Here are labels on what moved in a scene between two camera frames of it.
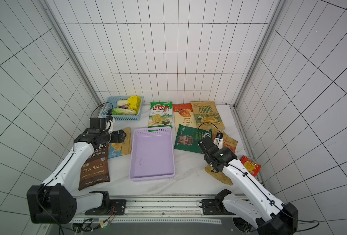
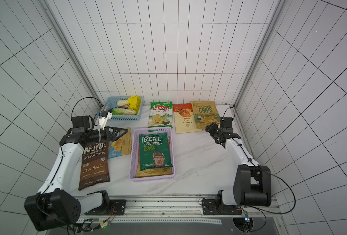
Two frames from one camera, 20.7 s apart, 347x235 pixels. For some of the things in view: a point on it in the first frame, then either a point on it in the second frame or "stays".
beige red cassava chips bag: [184, 114] stays
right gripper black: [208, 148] to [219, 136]
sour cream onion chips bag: [207, 116] stays
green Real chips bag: [187, 138] to [154, 151]
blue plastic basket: [111, 102] stays
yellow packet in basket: [135, 103] stays
